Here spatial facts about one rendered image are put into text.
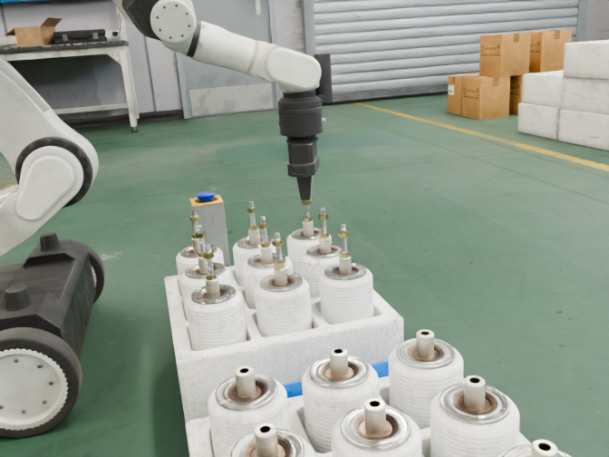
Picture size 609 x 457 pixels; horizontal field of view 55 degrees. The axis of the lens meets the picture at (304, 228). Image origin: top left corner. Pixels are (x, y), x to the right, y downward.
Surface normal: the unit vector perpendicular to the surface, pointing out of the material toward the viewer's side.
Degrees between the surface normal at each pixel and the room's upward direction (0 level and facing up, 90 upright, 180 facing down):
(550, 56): 90
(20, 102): 90
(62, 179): 90
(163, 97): 90
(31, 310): 0
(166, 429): 0
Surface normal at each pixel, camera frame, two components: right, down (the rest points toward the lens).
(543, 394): -0.07, -0.95
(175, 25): 0.21, 0.50
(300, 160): -0.13, 0.31
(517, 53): 0.26, 0.28
